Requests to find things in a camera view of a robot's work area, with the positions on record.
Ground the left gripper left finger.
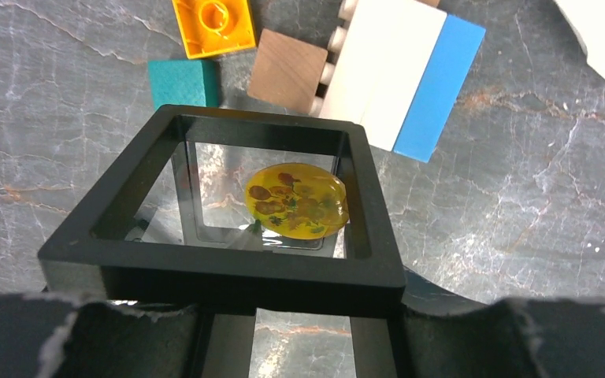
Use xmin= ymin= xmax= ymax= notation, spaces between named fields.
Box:
xmin=0 ymin=293 xmax=209 ymax=377

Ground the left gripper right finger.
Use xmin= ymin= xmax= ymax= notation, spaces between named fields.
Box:
xmin=388 ymin=269 xmax=605 ymax=377

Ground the yellow sunflower brooch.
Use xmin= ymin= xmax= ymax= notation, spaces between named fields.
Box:
xmin=245 ymin=163 xmax=350 ymax=240

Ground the black frame display box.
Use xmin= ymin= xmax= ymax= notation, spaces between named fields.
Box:
xmin=38 ymin=105 xmax=412 ymax=377

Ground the white and blue block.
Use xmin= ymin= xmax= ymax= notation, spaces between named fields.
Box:
xmin=310 ymin=0 xmax=486 ymax=162

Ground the teal small block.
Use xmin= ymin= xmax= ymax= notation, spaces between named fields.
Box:
xmin=147 ymin=59 xmax=221 ymax=110

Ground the brown wooden cube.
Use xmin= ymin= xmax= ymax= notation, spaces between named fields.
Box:
xmin=247 ymin=29 xmax=335 ymax=117

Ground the yellow lego brick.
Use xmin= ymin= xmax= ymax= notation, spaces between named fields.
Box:
xmin=172 ymin=0 xmax=257 ymax=60

